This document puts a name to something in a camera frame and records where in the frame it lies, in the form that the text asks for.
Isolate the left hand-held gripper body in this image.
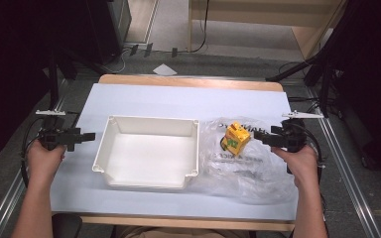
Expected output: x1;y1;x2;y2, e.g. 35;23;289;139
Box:
35;109;82;153

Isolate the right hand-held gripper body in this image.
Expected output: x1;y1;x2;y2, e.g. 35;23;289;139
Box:
270;110;325;154

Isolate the person's left hand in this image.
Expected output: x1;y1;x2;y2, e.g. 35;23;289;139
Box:
27;140;67;186

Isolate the person's right hand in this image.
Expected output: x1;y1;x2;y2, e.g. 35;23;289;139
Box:
271;144;319;190

